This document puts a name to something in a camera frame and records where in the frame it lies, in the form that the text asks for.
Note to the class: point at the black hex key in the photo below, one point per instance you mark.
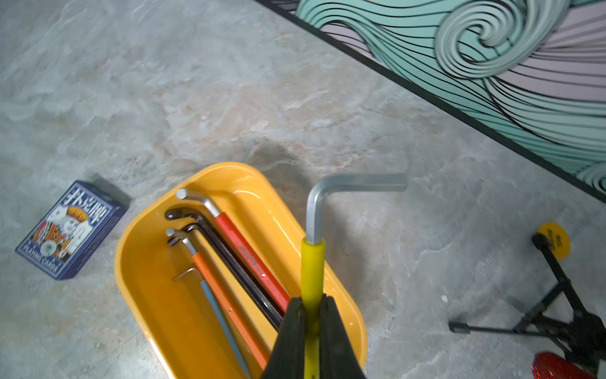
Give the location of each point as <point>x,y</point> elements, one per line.
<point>236,265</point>

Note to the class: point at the red hex key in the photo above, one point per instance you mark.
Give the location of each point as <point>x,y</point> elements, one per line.
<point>245,251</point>

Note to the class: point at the yellow plastic storage box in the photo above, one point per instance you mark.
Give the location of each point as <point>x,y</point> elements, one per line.
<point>167,298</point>

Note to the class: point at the blue hex key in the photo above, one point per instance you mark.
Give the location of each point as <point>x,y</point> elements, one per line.
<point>220,318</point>

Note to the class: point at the blue playing cards box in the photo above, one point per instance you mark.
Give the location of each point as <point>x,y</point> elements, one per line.
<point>69,234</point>

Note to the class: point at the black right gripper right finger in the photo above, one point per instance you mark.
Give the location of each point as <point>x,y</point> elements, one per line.
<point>336,355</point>

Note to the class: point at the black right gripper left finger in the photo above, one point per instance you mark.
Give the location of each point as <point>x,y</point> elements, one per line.
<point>287,360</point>

